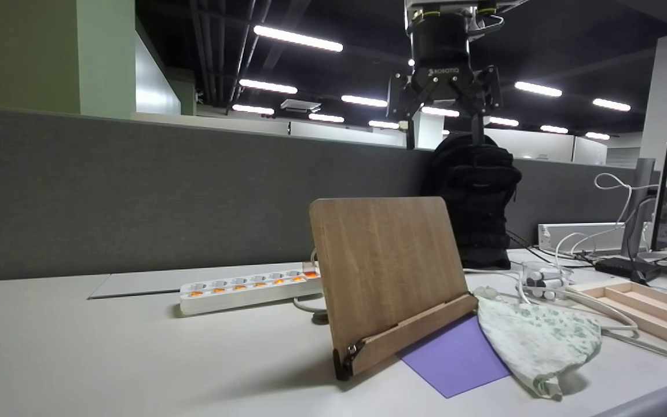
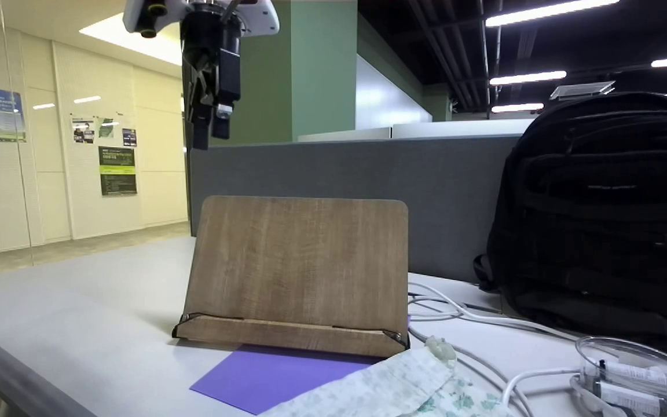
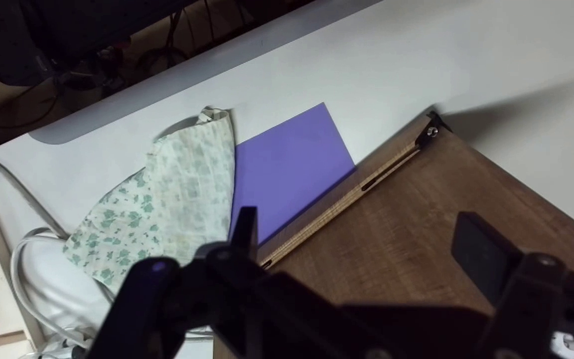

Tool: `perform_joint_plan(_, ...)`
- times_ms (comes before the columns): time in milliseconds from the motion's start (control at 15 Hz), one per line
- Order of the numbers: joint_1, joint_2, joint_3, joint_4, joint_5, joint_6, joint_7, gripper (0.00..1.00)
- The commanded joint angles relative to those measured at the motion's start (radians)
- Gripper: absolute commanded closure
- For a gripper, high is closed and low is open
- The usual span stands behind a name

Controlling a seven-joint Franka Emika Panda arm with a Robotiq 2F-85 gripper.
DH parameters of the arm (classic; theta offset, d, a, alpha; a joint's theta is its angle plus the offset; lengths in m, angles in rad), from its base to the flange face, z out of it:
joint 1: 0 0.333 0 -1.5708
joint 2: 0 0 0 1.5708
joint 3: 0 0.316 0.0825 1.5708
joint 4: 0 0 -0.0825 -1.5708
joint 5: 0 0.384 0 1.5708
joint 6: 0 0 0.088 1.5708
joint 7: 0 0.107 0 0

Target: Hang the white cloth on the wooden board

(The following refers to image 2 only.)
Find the purple paper sheet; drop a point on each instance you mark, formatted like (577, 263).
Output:
(273, 379)

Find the black backpack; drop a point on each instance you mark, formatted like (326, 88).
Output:
(604, 216)

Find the white cloth with green print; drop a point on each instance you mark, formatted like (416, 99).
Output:
(395, 384)

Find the grey partition divider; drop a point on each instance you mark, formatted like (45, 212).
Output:
(442, 186)

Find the white power adapter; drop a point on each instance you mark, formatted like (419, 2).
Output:
(636, 374)
(636, 402)

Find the green and black wall poster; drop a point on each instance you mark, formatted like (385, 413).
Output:
(118, 170)

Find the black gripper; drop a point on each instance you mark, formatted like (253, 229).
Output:
(203, 47)

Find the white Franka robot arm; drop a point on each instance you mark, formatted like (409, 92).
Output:
(261, 18)

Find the small wall photo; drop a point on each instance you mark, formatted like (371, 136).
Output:
(84, 131)
(108, 128)
(129, 136)

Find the wooden board stand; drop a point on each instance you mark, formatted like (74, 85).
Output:
(296, 263)

